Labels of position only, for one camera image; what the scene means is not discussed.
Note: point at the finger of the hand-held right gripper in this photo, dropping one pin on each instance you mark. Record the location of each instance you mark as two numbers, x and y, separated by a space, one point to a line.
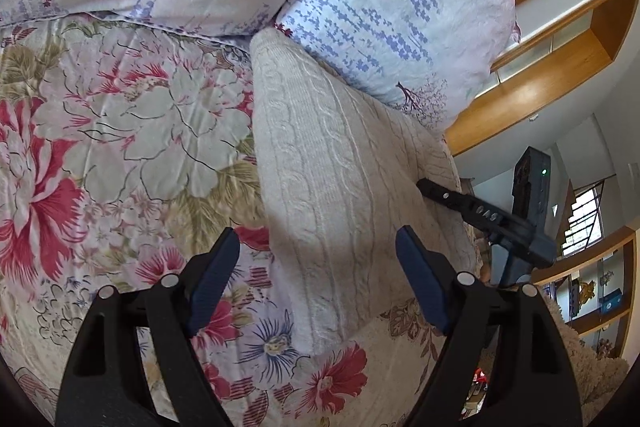
450 199

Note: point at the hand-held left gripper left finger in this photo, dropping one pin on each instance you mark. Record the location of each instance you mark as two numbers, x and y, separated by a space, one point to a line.
215 277

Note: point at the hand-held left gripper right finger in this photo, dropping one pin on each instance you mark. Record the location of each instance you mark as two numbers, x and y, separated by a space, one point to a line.
422 279

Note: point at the barred window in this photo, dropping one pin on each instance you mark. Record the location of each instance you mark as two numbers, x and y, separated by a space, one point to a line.
582 222

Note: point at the yellow figurine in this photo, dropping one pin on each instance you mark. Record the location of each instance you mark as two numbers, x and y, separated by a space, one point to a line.
587 289

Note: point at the blue box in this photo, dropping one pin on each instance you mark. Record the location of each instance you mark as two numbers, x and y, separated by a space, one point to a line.
611 302

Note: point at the wooden display shelf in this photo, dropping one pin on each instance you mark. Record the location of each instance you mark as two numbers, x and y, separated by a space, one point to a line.
627 277

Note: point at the fuzzy beige blanket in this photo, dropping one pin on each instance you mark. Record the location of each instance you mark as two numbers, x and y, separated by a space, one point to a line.
590 372

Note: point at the floral bedspread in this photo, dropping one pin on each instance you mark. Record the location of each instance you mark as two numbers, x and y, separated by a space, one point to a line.
125 132

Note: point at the blue flower tree-print pillow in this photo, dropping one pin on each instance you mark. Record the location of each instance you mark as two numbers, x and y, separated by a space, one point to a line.
400 7

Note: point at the wooden headboard frame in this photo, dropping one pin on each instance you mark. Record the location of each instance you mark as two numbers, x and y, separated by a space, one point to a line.
525 97

